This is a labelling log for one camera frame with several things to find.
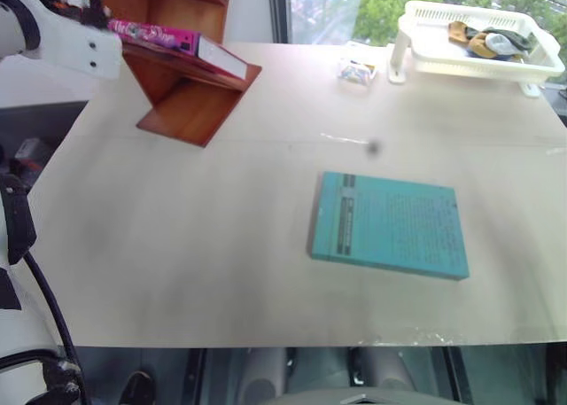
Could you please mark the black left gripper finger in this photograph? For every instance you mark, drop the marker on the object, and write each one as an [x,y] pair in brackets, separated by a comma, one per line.
[96,15]

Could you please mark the pink book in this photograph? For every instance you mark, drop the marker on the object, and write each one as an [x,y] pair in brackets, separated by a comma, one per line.
[155,33]

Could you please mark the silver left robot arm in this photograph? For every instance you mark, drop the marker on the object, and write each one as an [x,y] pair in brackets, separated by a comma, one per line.
[20,334]

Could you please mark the wooden bookshelf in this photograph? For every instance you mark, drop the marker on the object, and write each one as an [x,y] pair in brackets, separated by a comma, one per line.
[186,99]

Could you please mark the teal book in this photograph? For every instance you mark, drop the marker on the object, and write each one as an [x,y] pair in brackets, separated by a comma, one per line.
[390,225]

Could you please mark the small colourful packet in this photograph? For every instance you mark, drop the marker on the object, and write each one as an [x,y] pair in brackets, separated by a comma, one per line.
[356,70]

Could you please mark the mustard yellow sock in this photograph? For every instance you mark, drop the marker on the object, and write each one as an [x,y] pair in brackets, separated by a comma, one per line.
[463,35]

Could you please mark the black rounded shape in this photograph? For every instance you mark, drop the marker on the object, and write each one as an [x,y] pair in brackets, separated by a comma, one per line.
[138,389]

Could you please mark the white plastic basket rack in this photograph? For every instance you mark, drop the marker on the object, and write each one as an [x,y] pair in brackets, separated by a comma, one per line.
[478,59]

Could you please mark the grey white sock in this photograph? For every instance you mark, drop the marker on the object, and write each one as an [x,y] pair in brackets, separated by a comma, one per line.
[498,44]

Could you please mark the dark green sock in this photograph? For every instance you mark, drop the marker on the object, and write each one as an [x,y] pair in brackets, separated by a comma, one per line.
[518,39]

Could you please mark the black window frame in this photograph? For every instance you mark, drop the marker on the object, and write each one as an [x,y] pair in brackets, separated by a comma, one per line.
[278,10]

